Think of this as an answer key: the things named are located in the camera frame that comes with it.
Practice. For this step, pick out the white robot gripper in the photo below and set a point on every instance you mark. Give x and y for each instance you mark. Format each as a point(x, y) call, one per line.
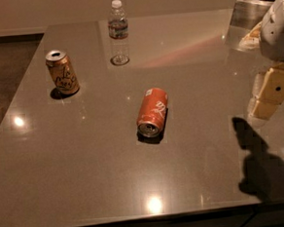
point(277, 34)

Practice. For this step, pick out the red coke can lying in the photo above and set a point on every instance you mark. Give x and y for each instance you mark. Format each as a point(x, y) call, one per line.
point(151, 117)

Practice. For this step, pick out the orange LaCroix can upright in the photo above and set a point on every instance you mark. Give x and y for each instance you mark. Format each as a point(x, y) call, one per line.
point(62, 72)

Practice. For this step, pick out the metallic dispenser base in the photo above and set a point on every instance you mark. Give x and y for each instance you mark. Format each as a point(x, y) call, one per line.
point(247, 13)

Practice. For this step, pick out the clear plastic water bottle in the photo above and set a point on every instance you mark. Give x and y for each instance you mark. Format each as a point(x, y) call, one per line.
point(118, 32)

